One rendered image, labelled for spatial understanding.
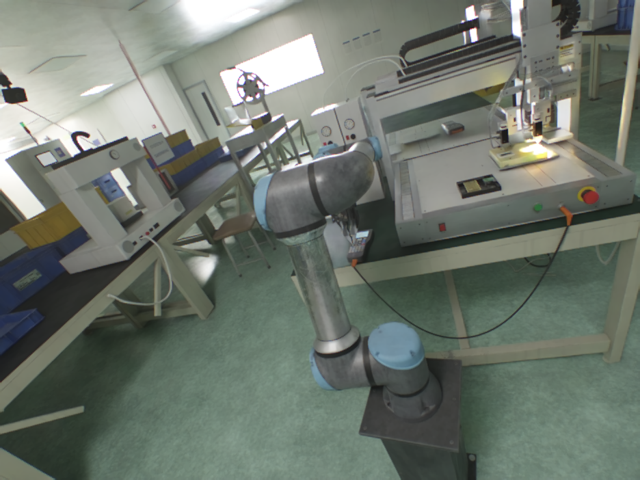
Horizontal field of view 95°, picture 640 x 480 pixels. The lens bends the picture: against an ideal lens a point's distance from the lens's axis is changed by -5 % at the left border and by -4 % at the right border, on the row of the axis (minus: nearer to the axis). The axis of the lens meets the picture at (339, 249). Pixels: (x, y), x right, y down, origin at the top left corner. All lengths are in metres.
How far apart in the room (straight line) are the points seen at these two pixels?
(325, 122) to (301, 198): 0.90
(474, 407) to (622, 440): 0.50
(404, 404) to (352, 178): 0.54
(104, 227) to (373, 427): 2.03
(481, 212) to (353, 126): 0.68
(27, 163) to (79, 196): 3.87
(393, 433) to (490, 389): 0.82
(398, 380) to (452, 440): 0.19
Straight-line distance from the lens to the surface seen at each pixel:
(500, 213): 1.12
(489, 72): 1.42
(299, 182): 0.61
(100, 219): 2.42
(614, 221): 1.23
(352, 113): 1.45
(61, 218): 3.25
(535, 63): 1.34
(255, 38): 8.96
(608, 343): 1.66
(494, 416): 1.55
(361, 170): 0.63
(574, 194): 1.17
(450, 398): 0.90
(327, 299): 0.68
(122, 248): 2.40
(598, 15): 5.82
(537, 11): 1.35
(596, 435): 1.58
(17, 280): 3.02
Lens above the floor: 1.37
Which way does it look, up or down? 30 degrees down
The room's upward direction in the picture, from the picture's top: 21 degrees counter-clockwise
